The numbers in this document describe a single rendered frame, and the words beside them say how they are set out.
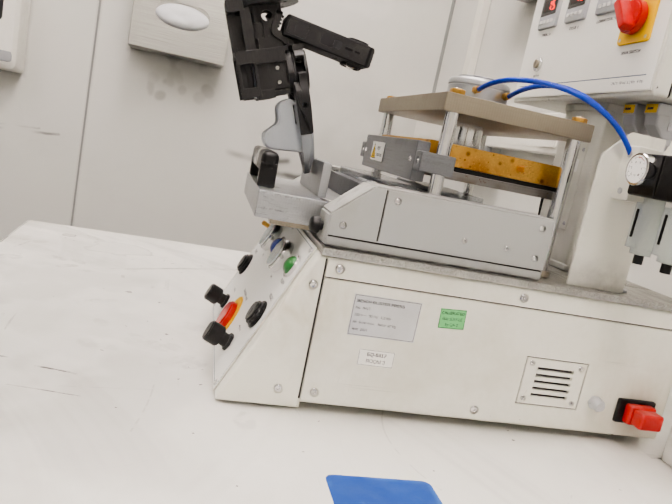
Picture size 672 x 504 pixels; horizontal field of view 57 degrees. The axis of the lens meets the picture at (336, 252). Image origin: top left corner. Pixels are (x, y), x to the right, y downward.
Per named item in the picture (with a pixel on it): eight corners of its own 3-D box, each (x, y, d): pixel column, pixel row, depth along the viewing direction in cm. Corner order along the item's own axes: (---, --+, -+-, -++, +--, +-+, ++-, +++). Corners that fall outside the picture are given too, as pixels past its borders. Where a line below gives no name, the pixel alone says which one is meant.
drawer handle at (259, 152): (263, 176, 84) (268, 147, 84) (274, 188, 70) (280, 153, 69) (248, 173, 84) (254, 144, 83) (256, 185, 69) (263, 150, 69)
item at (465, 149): (483, 183, 94) (498, 120, 92) (562, 202, 72) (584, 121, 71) (375, 161, 90) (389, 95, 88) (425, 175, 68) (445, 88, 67)
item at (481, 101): (513, 188, 98) (534, 106, 96) (644, 219, 68) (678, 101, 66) (367, 159, 93) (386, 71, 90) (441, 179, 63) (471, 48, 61)
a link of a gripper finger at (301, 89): (295, 134, 77) (284, 62, 75) (309, 132, 77) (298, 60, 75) (300, 136, 72) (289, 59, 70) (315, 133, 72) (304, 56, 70)
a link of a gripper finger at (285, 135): (269, 179, 77) (256, 103, 75) (315, 171, 78) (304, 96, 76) (271, 181, 74) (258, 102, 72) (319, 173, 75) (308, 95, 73)
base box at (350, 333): (520, 348, 109) (546, 253, 106) (673, 463, 73) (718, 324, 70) (213, 306, 96) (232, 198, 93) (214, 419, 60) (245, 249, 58)
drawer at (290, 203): (435, 232, 95) (447, 181, 93) (499, 265, 73) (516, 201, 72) (242, 198, 88) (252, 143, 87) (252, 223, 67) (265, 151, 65)
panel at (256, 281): (213, 307, 94) (284, 207, 93) (214, 391, 66) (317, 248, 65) (202, 300, 94) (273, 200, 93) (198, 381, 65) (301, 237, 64)
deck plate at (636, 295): (546, 253, 106) (548, 248, 106) (700, 316, 73) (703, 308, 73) (283, 206, 96) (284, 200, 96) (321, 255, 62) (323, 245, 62)
